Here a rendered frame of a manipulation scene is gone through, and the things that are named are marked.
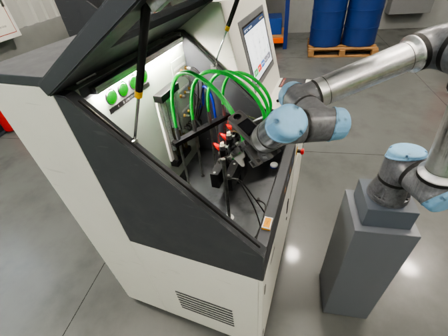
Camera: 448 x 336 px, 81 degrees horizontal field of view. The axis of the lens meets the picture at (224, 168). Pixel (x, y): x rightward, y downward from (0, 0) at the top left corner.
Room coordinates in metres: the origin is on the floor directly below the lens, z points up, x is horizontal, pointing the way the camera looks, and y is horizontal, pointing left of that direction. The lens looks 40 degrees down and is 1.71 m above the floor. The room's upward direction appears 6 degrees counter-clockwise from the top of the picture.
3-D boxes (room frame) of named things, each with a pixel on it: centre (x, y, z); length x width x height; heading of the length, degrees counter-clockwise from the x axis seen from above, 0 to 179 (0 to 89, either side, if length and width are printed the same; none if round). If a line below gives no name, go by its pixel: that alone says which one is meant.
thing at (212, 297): (0.89, 0.03, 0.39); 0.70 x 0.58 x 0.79; 156
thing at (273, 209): (0.78, -0.22, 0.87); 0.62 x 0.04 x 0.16; 156
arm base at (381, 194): (0.70, -0.65, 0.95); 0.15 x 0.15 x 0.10
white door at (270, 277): (0.77, -0.23, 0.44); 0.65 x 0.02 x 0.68; 156
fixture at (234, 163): (0.98, -0.05, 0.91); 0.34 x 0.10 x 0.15; 156
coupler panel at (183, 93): (1.20, 0.14, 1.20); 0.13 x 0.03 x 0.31; 156
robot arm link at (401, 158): (0.69, -0.65, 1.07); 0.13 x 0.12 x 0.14; 9
